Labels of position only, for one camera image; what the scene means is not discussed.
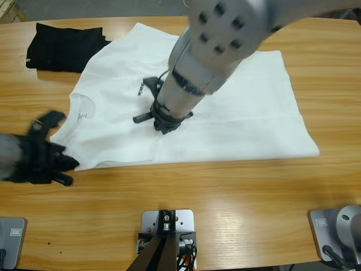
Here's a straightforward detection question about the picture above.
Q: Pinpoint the dark camera post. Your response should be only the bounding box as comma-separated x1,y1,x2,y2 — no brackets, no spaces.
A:
128,209,181,271

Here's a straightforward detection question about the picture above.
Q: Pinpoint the black clamp block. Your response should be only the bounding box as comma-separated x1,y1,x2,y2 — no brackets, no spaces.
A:
137,230,197,256

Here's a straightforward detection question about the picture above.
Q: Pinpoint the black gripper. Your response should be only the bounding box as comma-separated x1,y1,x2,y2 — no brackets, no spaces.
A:
14,132,81,187
133,100,195,136

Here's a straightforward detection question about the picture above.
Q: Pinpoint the wooden crate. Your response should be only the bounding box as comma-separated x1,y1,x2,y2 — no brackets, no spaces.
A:
0,0,29,24

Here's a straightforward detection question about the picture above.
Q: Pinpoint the folded black garment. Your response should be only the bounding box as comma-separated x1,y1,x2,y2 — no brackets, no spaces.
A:
25,22,113,75

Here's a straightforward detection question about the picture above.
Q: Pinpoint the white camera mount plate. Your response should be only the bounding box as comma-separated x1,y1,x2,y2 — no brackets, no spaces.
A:
140,209,196,237

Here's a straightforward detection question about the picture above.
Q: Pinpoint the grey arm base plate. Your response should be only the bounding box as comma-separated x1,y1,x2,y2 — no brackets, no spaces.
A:
0,216,28,270
307,208,361,263

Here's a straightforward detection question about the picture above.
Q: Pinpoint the white t-shirt with black logo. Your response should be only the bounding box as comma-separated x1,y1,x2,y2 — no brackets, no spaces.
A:
50,22,321,172

